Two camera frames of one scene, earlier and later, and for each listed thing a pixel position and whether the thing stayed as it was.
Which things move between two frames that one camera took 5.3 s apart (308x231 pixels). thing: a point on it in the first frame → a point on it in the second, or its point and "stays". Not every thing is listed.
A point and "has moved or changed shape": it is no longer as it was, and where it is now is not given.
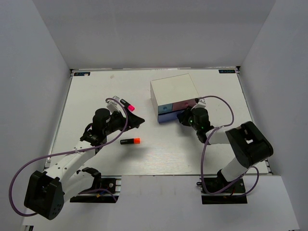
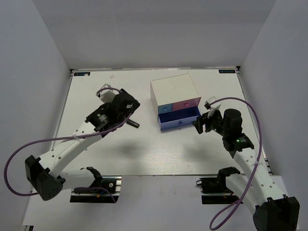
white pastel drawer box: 170,96 has moved or changed shape
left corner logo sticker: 82,73 stays
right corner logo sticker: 227,71 stays
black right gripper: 183,117 → 204,120
